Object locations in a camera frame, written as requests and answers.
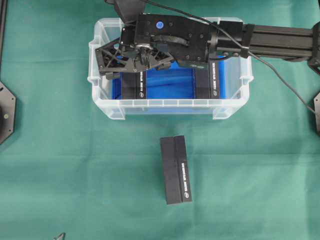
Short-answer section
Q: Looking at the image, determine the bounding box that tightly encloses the clear plastic storage case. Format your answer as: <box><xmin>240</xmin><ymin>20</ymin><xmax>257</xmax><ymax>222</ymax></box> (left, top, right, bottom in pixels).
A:
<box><xmin>87</xmin><ymin>18</ymin><xmax>254</xmax><ymax>120</ymax></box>

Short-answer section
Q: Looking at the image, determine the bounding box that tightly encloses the blue cloth liner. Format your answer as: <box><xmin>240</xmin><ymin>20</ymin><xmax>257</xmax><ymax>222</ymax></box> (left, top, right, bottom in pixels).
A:
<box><xmin>111</xmin><ymin>60</ymin><xmax>226</xmax><ymax>100</ymax></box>

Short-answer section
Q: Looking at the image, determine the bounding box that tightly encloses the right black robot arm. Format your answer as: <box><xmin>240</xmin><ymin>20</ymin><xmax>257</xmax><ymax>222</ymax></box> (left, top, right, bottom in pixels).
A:
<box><xmin>95</xmin><ymin>14</ymin><xmax>320</xmax><ymax>76</ymax></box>

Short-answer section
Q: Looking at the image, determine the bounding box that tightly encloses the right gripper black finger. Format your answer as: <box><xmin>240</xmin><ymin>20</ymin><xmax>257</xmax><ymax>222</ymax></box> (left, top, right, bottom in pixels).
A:
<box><xmin>105</xmin><ymin>72</ymin><xmax>121</xmax><ymax>80</ymax></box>

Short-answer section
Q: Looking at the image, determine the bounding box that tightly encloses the small grey metal tip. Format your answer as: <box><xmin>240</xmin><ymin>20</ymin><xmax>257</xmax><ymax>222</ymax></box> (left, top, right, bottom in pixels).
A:
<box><xmin>53</xmin><ymin>226</ymin><xmax>67</xmax><ymax>240</ymax></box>

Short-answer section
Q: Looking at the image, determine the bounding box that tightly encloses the black cable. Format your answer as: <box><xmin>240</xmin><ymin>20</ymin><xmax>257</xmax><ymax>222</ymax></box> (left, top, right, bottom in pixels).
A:
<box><xmin>143</xmin><ymin>0</ymin><xmax>316</xmax><ymax>112</ymax></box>

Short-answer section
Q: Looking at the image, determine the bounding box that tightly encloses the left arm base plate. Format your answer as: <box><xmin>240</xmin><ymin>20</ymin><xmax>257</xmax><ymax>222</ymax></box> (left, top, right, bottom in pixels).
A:
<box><xmin>0</xmin><ymin>82</ymin><xmax>16</xmax><ymax>144</ymax></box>

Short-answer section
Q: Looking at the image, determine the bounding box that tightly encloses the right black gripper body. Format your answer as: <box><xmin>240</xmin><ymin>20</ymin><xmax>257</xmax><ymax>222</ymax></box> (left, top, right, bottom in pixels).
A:
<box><xmin>95</xmin><ymin>14</ymin><xmax>211</xmax><ymax>76</ymax></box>

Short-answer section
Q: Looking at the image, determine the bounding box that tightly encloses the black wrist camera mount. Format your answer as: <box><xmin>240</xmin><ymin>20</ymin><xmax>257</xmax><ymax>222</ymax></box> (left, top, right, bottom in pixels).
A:
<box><xmin>104</xmin><ymin>0</ymin><xmax>146</xmax><ymax>25</ymax></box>

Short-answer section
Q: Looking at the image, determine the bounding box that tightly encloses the green table cloth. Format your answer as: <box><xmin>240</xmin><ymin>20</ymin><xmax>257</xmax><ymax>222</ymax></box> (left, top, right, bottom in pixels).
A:
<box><xmin>0</xmin><ymin>0</ymin><xmax>320</xmax><ymax>240</ymax></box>

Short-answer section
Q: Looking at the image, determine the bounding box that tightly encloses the black camera box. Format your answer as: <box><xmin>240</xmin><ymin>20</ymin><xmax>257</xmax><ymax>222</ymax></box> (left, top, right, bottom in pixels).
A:
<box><xmin>121</xmin><ymin>71</ymin><xmax>147</xmax><ymax>100</ymax></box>
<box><xmin>194</xmin><ymin>60</ymin><xmax>220</xmax><ymax>99</ymax></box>
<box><xmin>160</xmin><ymin>135</ymin><xmax>192</xmax><ymax>205</ymax></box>

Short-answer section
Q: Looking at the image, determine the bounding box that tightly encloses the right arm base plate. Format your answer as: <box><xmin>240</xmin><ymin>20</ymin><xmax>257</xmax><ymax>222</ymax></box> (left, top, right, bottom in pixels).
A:
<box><xmin>313</xmin><ymin>92</ymin><xmax>320</xmax><ymax>135</ymax></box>

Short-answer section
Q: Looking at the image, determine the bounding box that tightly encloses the black frame rail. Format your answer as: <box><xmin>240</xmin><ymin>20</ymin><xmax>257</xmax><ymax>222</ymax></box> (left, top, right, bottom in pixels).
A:
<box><xmin>0</xmin><ymin>0</ymin><xmax>8</xmax><ymax>56</ymax></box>

